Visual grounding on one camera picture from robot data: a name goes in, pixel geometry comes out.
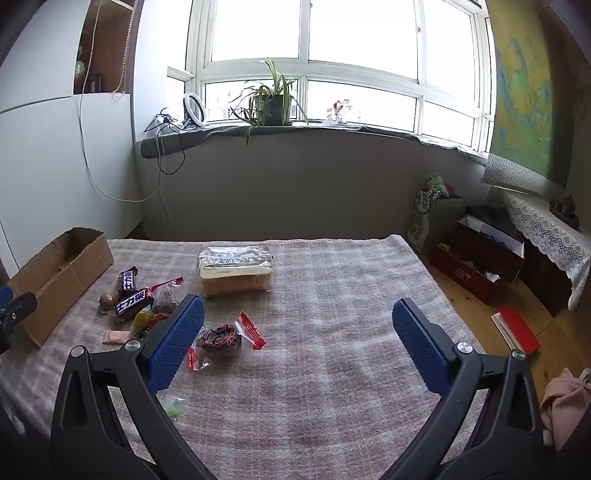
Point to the clear wafer package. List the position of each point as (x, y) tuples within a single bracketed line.
[(235, 277)]

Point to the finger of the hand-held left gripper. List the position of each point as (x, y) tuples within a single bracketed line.
[(16, 309)]

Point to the green candy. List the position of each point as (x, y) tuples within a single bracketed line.
[(173, 409)]

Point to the pink cloth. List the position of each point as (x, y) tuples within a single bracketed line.
[(565, 401)]

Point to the white lace cloth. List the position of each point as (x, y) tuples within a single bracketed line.
[(549, 230)]

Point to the wall map scroll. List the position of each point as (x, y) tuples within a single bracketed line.
[(521, 115)]

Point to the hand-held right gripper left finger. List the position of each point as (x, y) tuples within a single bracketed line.
[(178, 341)]

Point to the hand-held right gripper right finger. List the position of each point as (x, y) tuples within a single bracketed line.
[(422, 346)]

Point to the green gift bag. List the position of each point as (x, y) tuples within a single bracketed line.
[(443, 221)]

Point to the brown chocolate bar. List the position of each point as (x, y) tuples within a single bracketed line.
[(134, 304), (128, 280)]

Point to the wooden shelf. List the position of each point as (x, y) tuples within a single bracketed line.
[(104, 46)]

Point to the white power strip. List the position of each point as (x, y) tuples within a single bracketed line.
[(164, 121)]

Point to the brown jelly cup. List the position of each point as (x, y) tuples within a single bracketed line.
[(107, 302)]

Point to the red clear snack packet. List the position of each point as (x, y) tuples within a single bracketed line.
[(165, 297), (221, 339)]

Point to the red open box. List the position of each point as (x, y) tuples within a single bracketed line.
[(466, 272)]

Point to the yellow jelly cup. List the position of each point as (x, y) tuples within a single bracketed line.
[(141, 321)]

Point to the dark ornament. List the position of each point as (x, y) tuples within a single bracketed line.
[(565, 210)]

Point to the brown cardboard box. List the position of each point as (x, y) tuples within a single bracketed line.
[(60, 281)]

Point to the white framed window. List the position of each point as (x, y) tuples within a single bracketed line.
[(360, 32)]

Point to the potted plant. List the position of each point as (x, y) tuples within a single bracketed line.
[(272, 108)]

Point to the pink candy wrapper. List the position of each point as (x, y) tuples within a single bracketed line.
[(116, 338)]

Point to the red book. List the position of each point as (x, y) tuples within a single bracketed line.
[(521, 330)]

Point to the small windowsill figurine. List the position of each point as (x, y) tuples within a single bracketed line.
[(335, 113)]

